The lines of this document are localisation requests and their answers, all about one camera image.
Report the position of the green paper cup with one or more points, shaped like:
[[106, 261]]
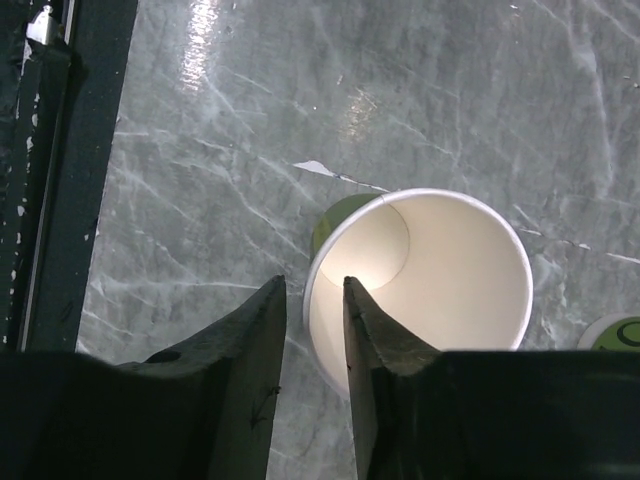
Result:
[[444, 264]]

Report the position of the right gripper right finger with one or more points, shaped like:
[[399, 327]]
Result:
[[419, 413]]

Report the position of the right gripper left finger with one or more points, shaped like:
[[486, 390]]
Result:
[[200, 409]]

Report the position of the stack of green paper cups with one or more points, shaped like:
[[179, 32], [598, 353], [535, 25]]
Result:
[[615, 332]]

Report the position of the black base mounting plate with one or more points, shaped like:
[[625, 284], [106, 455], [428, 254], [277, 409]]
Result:
[[62, 71]]

